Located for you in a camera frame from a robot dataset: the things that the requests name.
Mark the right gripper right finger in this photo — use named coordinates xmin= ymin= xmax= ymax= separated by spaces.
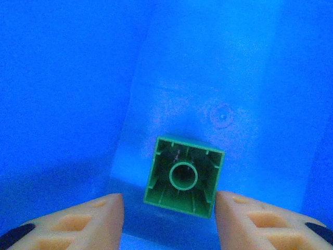
xmin=215 ymin=191 xmax=333 ymax=250

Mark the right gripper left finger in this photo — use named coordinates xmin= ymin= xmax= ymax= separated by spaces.
xmin=0 ymin=193 xmax=125 ymax=250

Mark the green lego brick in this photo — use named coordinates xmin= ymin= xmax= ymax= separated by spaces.
xmin=143 ymin=134 xmax=225 ymax=219

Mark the blue three-compartment plastic bin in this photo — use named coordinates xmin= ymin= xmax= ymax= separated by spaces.
xmin=0 ymin=0 xmax=333 ymax=250

